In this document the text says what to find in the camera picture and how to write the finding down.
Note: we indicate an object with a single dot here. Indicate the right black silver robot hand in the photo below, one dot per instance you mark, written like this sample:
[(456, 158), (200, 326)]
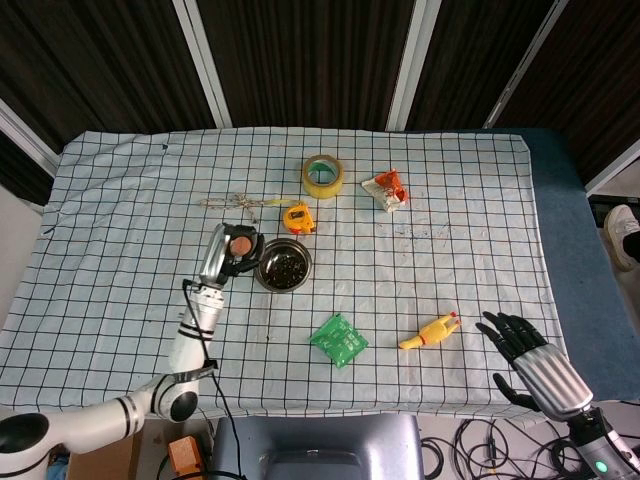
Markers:
[(550, 375)]

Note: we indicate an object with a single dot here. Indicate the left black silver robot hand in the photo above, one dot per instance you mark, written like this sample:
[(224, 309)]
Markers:
[(212, 255)]

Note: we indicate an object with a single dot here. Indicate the short wooden stick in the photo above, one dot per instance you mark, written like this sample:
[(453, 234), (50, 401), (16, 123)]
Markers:
[(241, 246)]

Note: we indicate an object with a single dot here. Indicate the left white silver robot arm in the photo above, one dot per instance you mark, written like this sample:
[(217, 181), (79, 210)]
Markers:
[(197, 320)]

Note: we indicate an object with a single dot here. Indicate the right silver black robot arm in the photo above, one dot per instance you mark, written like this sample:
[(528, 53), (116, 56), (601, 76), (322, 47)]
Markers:
[(600, 450)]

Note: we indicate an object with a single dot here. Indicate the stainless steel bowl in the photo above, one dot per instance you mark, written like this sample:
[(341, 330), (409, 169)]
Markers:
[(280, 248)]

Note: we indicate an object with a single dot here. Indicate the white black checkered tablecloth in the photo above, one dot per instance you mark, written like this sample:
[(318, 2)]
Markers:
[(125, 225)]

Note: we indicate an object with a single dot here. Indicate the yellow tape measure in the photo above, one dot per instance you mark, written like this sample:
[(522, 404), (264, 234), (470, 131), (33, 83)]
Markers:
[(298, 217)]

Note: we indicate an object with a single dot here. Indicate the yellow rubber chicken toy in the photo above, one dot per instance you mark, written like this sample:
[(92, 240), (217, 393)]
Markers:
[(430, 335)]

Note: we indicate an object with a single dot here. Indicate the yellowish packing tape roll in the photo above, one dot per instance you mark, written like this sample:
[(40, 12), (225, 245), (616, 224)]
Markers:
[(325, 190)]

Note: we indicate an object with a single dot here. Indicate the green foil packet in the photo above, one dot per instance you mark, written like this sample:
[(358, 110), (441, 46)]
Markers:
[(340, 342)]

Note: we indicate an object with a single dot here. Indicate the white sneaker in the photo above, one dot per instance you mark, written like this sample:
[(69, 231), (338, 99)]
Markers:
[(620, 235)]

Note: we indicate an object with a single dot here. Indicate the crumpled white orange snack bag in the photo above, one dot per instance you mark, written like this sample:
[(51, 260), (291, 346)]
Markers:
[(387, 192)]

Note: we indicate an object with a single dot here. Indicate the orange block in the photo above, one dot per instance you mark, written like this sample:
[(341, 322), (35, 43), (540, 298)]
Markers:
[(184, 455)]

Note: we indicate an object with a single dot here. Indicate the grey robot torso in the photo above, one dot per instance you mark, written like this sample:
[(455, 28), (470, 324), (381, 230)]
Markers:
[(320, 435)]

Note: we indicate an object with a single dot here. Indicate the white partition post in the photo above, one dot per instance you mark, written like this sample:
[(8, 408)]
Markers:
[(412, 65), (25, 132), (615, 175), (523, 65), (205, 65)]

